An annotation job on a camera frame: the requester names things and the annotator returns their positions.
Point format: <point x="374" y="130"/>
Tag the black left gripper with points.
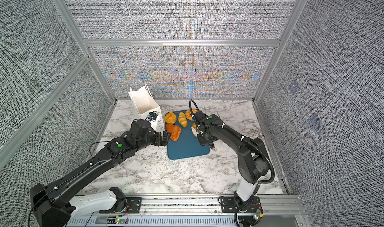
<point x="159" y="141"/>

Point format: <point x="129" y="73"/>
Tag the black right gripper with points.
<point x="202" y="141"/>

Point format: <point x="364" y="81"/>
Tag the orange croissant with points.
<point x="174" y="130"/>

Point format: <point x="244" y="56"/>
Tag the small striped bread roll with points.
<point x="183" y="120"/>

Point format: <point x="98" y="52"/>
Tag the white paper bag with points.
<point x="144" y="103"/>

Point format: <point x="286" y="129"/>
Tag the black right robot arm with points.
<point x="254" y="163"/>

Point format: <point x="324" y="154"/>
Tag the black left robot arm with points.
<point x="51" y="203"/>

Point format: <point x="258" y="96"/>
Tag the teal serving tray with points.
<point x="187" y="145"/>

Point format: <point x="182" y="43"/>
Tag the round golden bun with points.
<point x="170" y="118"/>

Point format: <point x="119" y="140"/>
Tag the twisted ring bread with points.
<point x="189" y="114"/>

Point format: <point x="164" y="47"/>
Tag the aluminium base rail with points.
<point x="198" y="211"/>

